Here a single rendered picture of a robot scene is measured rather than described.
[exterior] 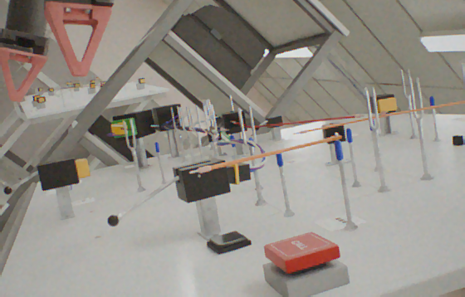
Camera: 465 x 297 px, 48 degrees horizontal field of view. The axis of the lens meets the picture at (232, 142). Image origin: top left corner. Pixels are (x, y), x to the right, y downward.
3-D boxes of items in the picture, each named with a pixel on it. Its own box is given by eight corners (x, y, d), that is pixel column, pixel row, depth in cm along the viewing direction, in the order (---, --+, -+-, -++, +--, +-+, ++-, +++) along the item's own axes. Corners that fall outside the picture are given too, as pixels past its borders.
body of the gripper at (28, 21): (43, 52, 85) (51, 7, 84) (48, 51, 75) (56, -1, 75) (0, 43, 82) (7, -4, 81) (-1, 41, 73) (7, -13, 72)
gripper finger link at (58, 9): (105, 79, 63) (104, 1, 63) (115, 75, 56) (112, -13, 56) (46, 78, 61) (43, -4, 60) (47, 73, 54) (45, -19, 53)
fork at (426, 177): (437, 177, 72) (423, 76, 70) (426, 181, 71) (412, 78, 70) (428, 176, 74) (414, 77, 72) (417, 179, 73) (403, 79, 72)
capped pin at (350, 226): (341, 230, 57) (326, 134, 56) (349, 225, 58) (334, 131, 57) (353, 231, 56) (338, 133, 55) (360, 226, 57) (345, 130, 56)
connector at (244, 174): (208, 183, 65) (206, 167, 65) (241, 177, 68) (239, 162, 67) (217, 186, 63) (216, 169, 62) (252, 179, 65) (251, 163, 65)
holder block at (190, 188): (178, 198, 65) (172, 167, 64) (219, 187, 67) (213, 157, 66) (188, 203, 61) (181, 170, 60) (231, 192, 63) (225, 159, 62)
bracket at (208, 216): (197, 233, 66) (189, 195, 65) (214, 227, 67) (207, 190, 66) (208, 241, 62) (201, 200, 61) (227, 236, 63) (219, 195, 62)
